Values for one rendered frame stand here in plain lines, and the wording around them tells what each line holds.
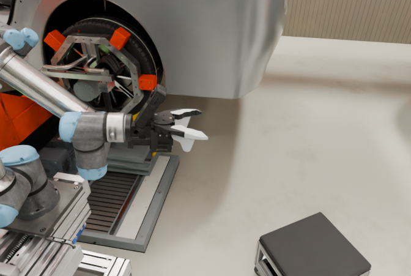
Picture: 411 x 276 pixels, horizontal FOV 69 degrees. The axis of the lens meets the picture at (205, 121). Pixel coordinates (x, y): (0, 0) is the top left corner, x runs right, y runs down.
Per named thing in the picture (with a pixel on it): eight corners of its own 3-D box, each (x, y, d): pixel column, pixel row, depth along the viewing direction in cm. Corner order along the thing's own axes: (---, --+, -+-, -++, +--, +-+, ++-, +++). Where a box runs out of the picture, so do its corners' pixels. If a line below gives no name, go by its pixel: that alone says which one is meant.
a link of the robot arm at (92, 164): (112, 156, 89) (110, 126, 84) (104, 183, 80) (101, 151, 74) (85, 155, 89) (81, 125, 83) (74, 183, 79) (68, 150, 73)
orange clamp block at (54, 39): (68, 40, 178) (56, 29, 176) (61, 44, 172) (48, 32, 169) (63, 48, 182) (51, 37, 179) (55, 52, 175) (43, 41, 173)
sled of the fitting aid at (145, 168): (163, 147, 251) (162, 138, 246) (149, 177, 221) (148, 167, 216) (107, 141, 259) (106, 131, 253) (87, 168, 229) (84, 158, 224)
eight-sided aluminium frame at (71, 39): (147, 117, 197) (136, 35, 168) (144, 123, 192) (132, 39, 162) (71, 109, 206) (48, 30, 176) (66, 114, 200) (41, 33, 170)
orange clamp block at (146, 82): (143, 84, 185) (157, 85, 184) (139, 89, 179) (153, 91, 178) (142, 73, 182) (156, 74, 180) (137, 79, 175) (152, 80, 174)
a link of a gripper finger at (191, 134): (206, 154, 73) (175, 143, 77) (208, 133, 71) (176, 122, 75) (200, 160, 71) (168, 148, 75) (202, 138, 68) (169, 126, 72)
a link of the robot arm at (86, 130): (69, 132, 79) (64, 104, 75) (112, 133, 81) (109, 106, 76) (60, 151, 73) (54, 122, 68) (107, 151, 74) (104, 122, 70)
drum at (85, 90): (113, 87, 190) (109, 66, 182) (97, 103, 172) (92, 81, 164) (93, 85, 192) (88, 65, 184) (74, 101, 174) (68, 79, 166)
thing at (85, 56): (90, 60, 175) (86, 42, 169) (72, 73, 159) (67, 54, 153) (62, 58, 178) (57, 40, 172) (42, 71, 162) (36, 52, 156)
